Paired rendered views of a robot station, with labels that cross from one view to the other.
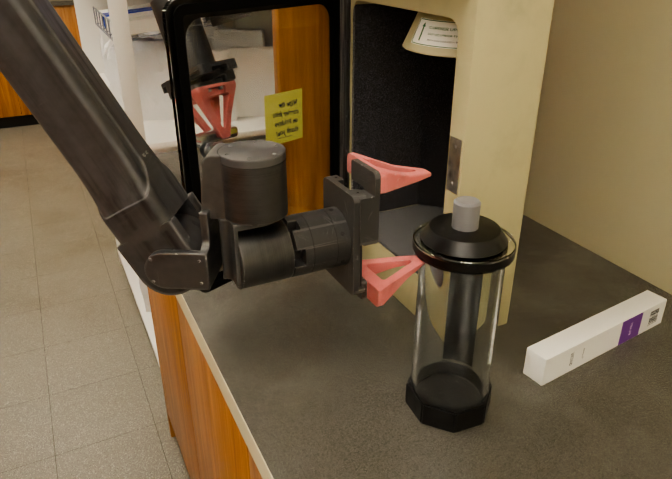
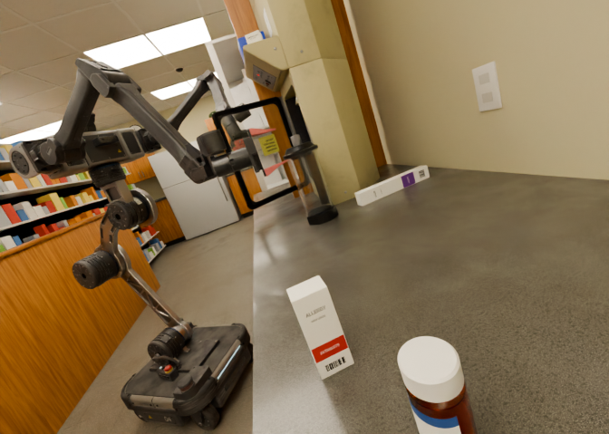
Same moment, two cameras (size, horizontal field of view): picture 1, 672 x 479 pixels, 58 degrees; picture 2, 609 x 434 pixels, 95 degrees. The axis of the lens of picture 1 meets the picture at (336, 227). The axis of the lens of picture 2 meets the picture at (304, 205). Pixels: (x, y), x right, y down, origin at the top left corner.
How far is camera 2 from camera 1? 52 cm
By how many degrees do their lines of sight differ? 23
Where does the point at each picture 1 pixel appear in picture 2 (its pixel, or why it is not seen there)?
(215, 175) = (200, 141)
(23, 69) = (151, 129)
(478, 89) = (304, 103)
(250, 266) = (215, 166)
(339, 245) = (244, 156)
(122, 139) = (178, 140)
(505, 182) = (333, 135)
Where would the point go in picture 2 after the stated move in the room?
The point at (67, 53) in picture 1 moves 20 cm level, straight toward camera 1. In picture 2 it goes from (160, 121) to (127, 112)
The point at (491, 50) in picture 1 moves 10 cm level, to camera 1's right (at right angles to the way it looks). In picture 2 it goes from (304, 89) to (333, 76)
